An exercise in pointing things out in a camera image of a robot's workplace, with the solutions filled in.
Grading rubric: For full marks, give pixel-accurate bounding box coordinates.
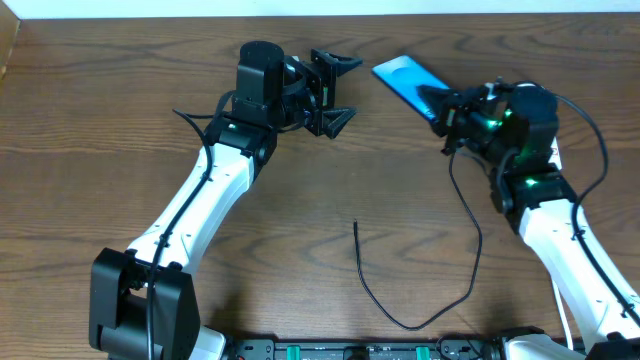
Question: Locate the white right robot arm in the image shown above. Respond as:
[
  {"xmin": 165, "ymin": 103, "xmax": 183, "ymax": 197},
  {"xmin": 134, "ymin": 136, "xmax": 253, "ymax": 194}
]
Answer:
[{"xmin": 417, "ymin": 80, "xmax": 639, "ymax": 359}]

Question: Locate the black charger cable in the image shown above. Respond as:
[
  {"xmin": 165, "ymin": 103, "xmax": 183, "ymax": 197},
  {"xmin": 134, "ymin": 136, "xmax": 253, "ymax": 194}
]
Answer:
[{"xmin": 352, "ymin": 149, "xmax": 484, "ymax": 332}]

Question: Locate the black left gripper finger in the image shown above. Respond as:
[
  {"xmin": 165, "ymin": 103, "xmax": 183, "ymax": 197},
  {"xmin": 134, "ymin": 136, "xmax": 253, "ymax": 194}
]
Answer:
[
  {"xmin": 319, "ymin": 51, "xmax": 363, "ymax": 77},
  {"xmin": 322, "ymin": 107, "xmax": 357, "ymax": 139}
]

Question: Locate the white power strip cord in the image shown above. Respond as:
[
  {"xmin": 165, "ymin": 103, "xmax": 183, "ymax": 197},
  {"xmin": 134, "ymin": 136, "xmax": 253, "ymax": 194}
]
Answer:
[{"xmin": 551, "ymin": 279, "xmax": 576, "ymax": 351}]

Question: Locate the blue Galaxy smartphone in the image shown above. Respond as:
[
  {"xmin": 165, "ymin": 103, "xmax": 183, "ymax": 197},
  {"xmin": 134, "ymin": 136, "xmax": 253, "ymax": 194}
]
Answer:
[{"xmin": 372, "ymin": 55, "xmax": 448, "ymax": 123}]

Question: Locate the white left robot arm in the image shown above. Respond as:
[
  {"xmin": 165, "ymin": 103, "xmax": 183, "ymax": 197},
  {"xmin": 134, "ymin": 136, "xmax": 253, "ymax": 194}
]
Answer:
[{"xmin": 88, "ymin": 41, "xmax": 360, "ymax": 360}]

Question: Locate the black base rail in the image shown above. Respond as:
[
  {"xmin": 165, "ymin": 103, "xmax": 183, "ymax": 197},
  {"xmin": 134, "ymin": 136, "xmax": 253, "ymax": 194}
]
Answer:
[{"xmin": 217, "ymin": 326, "xmax": 591, "ymax": 360}]

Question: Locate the white power strip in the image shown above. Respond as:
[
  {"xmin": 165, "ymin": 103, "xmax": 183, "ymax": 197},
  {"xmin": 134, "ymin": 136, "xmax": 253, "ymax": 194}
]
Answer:
[{"xmin": 548, "ymin": 137, "xmax": 562, "ymax": 170}]

